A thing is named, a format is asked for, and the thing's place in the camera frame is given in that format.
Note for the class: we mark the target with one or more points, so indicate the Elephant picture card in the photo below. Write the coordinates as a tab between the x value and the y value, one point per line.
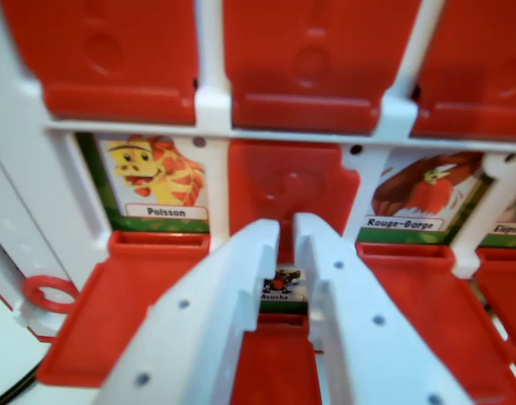
511	230

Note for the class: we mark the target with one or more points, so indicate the Poisson picture card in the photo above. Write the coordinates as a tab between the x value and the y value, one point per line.
157	169

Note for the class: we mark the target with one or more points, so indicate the Mouche picture card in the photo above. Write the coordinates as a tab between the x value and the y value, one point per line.
283	287

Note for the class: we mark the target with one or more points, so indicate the red and white game board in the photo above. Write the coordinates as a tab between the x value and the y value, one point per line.
211	109

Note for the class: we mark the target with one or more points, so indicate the Rouge-Gorge picture card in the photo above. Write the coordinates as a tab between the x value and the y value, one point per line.
422	194

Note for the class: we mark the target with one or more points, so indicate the red board flap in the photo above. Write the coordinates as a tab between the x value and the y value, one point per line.
114	304
431	304
477	67
506	287
275	367
308	59
258	181
114	55

